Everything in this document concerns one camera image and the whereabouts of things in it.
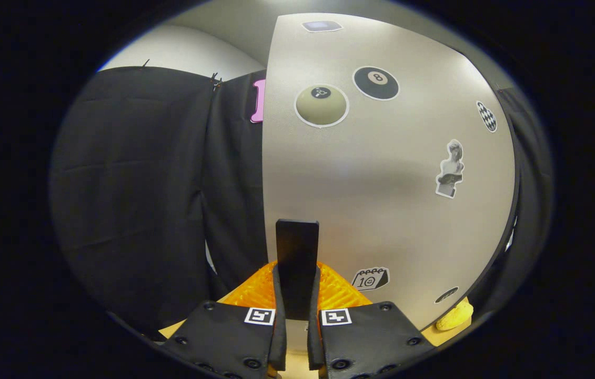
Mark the black backdrop cloth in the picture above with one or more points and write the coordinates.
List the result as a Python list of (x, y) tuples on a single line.
[(134, 200)]

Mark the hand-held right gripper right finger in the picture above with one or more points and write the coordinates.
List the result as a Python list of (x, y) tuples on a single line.
[(314, 347)]

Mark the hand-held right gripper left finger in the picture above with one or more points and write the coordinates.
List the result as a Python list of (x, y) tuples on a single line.
[(279, 347)]

